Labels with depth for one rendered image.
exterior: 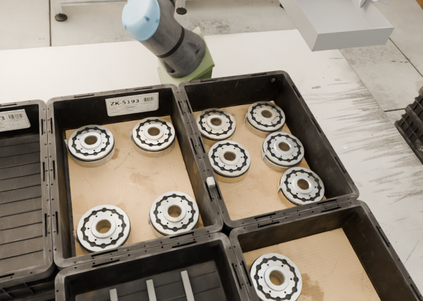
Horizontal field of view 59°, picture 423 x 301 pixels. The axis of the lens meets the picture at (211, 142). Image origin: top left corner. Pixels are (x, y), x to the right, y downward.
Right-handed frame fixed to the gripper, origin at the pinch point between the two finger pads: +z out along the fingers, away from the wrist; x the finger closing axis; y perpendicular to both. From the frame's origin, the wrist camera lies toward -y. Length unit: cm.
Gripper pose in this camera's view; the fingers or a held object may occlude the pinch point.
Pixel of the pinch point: (363, 1)
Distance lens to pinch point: 110.6
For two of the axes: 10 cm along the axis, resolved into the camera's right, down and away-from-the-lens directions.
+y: 3.2, 7.7, -5.6
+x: 8.7, 0.0, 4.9
